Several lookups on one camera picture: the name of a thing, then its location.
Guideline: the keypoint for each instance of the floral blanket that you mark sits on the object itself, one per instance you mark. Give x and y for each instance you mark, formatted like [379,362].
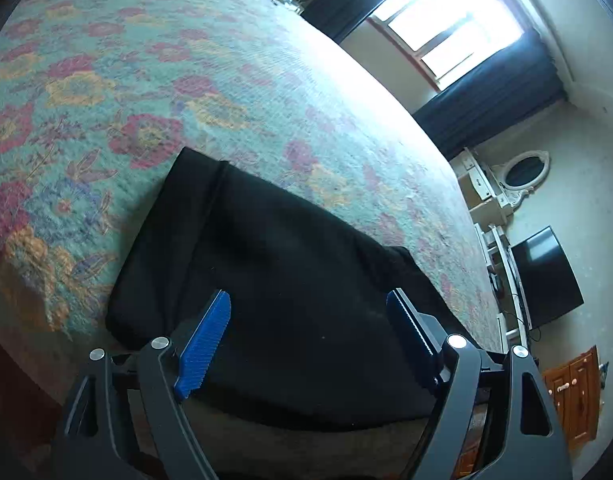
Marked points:
[186,60]

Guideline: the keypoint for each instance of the white television stand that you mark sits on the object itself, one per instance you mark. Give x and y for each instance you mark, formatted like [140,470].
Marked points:
[506,260]

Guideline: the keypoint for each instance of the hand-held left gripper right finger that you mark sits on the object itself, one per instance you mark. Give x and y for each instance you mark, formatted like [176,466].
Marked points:
[411,335]

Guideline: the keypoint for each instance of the dark blue curtain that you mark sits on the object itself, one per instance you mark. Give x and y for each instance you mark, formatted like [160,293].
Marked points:
[486,100]
[336,5]

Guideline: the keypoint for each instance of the oval mirror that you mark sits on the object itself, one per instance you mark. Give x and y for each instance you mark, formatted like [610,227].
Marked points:
[523,171]

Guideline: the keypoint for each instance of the black pants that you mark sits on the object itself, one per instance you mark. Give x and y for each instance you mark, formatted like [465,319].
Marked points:
[286,260]

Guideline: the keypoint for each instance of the black television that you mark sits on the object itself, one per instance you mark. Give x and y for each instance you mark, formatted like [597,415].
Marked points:
[543,275]

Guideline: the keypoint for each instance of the cream dressing table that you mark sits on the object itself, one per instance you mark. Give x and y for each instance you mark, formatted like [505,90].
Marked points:
[479,187]

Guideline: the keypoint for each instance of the brown wooden cabinet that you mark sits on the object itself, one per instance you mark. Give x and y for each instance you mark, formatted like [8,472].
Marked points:
[571,390]

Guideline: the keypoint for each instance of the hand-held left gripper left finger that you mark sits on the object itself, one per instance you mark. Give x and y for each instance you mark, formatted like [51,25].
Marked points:
[206,345]

